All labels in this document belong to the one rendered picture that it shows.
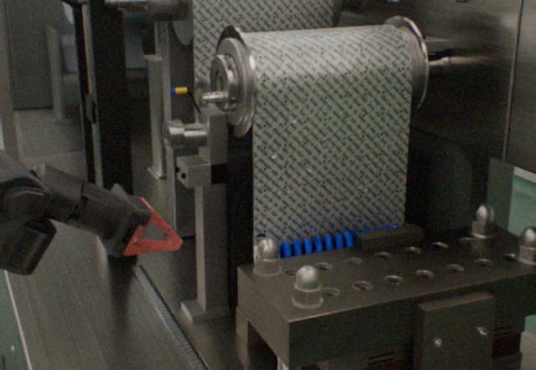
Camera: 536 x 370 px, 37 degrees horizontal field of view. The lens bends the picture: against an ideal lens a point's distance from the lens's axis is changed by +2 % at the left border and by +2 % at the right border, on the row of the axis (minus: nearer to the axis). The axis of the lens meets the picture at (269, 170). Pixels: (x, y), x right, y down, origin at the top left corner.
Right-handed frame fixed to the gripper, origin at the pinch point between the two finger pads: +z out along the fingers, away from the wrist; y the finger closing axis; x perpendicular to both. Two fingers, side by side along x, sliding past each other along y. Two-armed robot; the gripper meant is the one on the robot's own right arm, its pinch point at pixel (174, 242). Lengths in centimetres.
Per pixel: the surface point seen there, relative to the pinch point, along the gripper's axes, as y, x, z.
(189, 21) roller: -26.8, 27.2, -3.0
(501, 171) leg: -12, 31, 54
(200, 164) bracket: -6.7, 9.9, 1.0
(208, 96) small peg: -3.6, 18.7, -4.0
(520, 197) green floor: -232, 47, 282
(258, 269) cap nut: 8.0, 2.7, 8.2
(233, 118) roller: -4.2, 17.7, 0.9
